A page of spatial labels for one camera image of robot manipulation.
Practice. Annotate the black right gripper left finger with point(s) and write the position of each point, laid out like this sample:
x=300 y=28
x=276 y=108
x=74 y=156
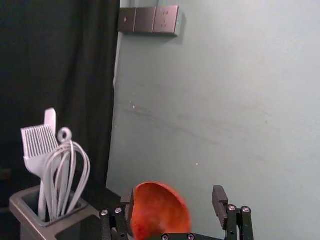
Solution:
x=112 y=225

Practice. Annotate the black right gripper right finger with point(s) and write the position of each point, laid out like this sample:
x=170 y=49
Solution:
x=220 y=205

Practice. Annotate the grey utensil holder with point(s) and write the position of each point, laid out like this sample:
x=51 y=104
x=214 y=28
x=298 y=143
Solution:
x=30 y=225

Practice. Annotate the white silicone whisk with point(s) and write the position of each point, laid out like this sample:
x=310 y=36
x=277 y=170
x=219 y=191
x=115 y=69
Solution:
x=67 y=143

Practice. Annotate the white silicone basting brush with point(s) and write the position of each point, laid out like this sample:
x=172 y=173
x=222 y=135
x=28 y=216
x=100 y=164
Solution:
x=37 y=142

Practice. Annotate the white silicone spatula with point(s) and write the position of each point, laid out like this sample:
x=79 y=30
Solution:
x=50 y=117

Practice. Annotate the black curtain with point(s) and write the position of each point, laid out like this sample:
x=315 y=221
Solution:
x=50 y=62

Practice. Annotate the grey wall socket panel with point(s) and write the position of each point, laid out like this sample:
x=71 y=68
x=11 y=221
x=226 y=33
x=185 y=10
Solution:
x=150 y=18

